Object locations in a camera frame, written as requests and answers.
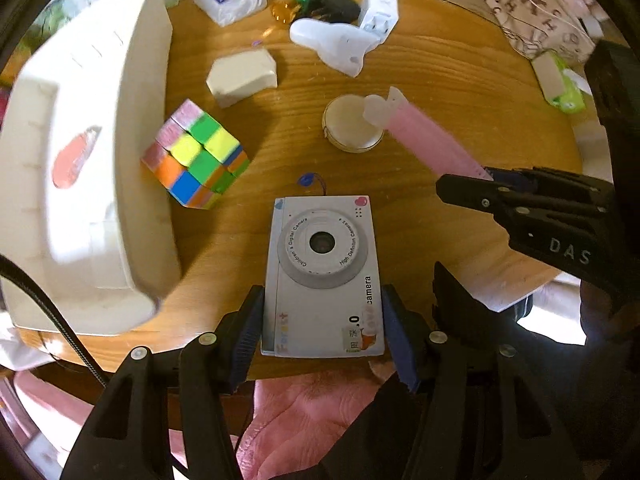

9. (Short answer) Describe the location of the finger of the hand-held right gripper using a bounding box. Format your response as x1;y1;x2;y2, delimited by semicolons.
435;174;531;233
484;166;601;198

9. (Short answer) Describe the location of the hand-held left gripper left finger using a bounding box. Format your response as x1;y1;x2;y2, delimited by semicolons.
60;284;266;480

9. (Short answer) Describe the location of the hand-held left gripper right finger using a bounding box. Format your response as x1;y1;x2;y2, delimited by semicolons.
382;285;583;480

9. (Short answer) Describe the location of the white toy camera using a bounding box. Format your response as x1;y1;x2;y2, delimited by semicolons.
260;174;385;358

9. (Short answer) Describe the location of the multicoloured puzzle cube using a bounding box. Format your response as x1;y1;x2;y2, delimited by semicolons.
141;100;251;211

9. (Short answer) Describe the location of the white plug charger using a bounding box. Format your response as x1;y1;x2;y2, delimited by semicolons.
358;0;399;43

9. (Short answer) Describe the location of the white plastic basket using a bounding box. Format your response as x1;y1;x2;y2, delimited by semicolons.
0;0;182;337

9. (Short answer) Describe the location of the dark cloth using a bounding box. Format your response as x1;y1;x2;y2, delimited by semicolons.
312;260;533;480

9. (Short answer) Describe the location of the green tissue pack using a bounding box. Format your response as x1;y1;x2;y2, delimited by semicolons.
531;51;586;113

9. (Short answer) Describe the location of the round cream case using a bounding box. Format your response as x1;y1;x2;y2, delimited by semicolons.
322;95;385;153

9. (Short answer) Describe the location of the patterned paper bag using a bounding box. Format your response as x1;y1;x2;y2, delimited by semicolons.
487;0;606;63

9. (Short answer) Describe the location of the white plastic device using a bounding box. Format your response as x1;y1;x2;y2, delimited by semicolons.
290;17;381;78

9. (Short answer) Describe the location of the white cloth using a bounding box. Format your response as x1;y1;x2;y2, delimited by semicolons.
0;310;93;373

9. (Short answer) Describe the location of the cream foam block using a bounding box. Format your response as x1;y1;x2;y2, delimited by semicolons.
206;49;278;108

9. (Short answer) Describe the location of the pink plastic item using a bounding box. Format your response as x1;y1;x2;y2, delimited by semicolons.
51;126;103;189

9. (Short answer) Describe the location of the green power adapter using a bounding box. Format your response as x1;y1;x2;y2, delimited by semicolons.
271;0;321;26

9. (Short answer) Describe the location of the black cable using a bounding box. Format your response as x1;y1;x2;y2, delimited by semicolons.
0;255;108;388

